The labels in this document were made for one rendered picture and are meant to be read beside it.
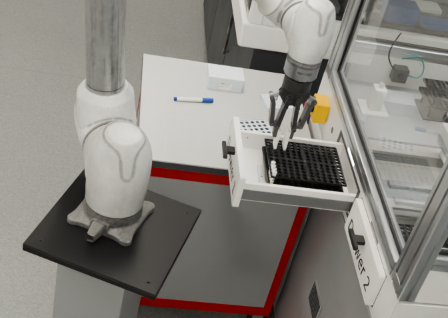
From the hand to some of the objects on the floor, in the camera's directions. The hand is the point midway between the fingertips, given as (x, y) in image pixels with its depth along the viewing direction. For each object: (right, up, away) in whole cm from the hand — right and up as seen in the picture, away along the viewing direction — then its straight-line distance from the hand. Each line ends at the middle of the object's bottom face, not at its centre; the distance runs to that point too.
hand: (281, 137), depth 206 cm
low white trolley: (-30, -50, +93) cm, 110 cm away
